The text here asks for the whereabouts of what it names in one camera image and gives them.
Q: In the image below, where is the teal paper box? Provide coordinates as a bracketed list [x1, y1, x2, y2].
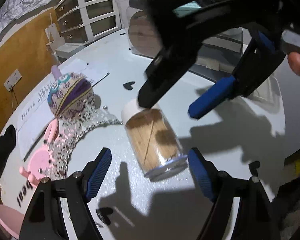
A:
[174, 1, 202, 17]

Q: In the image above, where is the pink bunny mirror stand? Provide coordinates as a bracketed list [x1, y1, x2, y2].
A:
[0, 119, 59, 239]

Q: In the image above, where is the toothpick jar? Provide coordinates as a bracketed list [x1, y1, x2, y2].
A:
[121, 99, 187, 180]

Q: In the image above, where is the clear plastic storage bin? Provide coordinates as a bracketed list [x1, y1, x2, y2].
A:
[110, 0, 243, 63]

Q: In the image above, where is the black heart sticker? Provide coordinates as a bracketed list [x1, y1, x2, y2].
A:
[123, 81, 135, 90]

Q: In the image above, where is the black cloth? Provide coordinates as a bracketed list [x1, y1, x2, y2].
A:
[0, 125, 16, 178]

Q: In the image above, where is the white drawer cabinet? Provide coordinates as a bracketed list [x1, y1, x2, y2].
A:
[55, 0, 122, 45]

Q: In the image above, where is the white paper document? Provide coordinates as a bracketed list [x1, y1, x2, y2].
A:
[17, 58, 108, 160]

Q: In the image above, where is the patterned fabric ball toy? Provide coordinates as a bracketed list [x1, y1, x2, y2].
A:
[47, 65, 94, 118]

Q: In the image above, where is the silver sequin chain mesh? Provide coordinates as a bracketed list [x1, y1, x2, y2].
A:
[44, 100, 123, 180]

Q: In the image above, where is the white wall socket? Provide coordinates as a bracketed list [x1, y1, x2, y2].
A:
[4, 69, 22, 92]

